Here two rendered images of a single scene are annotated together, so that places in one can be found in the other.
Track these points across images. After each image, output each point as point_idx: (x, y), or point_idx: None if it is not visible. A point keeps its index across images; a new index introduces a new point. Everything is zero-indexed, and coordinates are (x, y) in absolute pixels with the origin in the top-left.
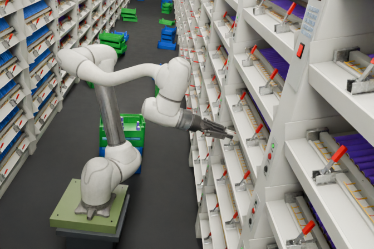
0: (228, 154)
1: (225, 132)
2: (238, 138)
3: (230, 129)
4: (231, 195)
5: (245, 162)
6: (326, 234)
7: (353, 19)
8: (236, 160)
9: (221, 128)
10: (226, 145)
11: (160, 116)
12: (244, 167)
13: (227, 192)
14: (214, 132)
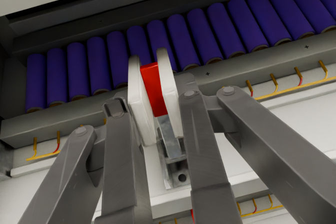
0: (235, 156)
1: (180, 99)
2: (171, 68)
3: (3, 162)
4: (272, 207)
5: (315, 61)
6: None
7: None
8: (286, 109)
9: (133, 136)
10: (167, 167)
11: None
12: (335, 73)
13: (259, 219)
14: (320, 155)
